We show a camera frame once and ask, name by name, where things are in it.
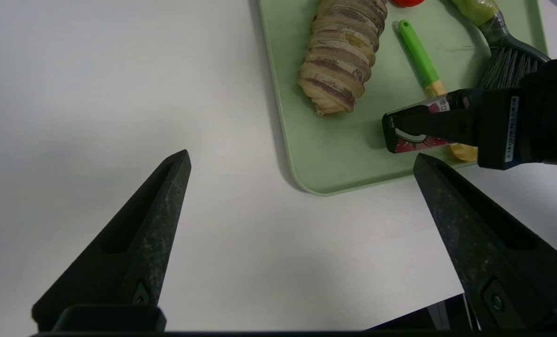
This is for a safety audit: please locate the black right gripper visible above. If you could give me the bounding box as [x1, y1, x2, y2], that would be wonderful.
[393, 56, 557, 170]

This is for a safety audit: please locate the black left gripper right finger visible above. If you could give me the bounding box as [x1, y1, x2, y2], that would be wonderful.
[413, 153, 557, 330]

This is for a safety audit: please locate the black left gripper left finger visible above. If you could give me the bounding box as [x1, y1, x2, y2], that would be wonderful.
[31, 150, 192, 332]

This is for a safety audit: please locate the black gum box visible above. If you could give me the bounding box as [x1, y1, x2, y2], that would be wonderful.
[382, 89, 482, 154]

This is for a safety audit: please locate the yellow pasta spoon green handle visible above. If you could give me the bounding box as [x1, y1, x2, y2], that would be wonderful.
[398, 20, 479, 163]

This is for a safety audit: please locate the swirled purple bread roll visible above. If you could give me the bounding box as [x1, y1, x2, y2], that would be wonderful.
[298, 0, 389, 117]

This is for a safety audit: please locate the light green plastic tray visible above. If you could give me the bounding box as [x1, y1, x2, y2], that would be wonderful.
[257, 0, 549, 196]

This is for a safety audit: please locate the black brush with green handle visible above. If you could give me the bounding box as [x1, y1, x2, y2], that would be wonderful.
[449, 0, 552, 90]

